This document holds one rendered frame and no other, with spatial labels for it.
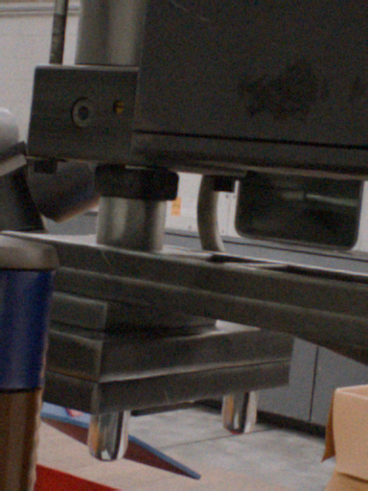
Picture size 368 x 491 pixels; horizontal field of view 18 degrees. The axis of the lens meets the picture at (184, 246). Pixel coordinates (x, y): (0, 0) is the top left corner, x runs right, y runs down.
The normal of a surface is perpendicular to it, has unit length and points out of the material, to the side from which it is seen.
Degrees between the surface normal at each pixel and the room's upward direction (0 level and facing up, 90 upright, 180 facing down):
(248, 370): 90
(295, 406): 90
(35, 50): 90
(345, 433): 91
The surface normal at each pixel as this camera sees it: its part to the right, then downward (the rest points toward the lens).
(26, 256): 0.64, -0.22
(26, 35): -0.63, -0.03
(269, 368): 0.80, 0.11
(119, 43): -0.34, 0.01
